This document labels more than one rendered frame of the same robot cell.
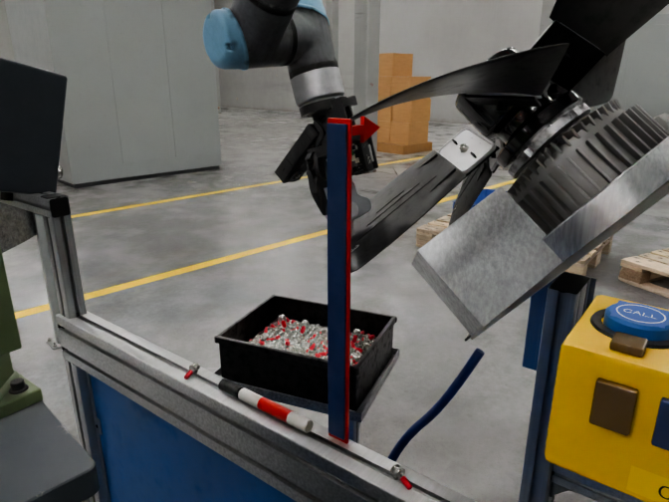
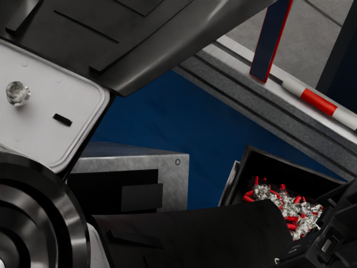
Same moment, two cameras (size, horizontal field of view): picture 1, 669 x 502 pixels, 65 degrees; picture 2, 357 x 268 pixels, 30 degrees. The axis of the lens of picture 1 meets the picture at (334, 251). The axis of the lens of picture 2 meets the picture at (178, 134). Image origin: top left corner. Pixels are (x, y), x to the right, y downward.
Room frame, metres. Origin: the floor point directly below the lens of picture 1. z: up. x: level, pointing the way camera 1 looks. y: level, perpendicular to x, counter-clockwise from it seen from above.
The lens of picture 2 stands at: (0.96, -0.17, 1.53)
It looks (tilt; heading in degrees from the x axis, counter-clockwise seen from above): 59 degrees down; 171
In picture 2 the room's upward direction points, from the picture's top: 8 degrees clockwise
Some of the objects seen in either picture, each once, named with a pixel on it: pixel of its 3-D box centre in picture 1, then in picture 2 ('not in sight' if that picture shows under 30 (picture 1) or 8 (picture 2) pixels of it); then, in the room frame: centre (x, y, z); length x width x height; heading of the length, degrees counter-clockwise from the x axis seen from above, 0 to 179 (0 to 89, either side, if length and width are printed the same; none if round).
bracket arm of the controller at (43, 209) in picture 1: (24, 196); not in sight; (0.84, 0.51, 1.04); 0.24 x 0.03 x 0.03; 53
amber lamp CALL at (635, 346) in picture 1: (628, 344); not in sight; (0.28, -0.18, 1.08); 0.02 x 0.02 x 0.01; 53
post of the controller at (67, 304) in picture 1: (64, 257); not in sight; (0.78, 0.42, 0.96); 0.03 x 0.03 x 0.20; 53
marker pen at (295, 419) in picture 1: (263, 403); (332, 110); (0.52, 0.08, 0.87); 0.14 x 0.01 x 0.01; 53
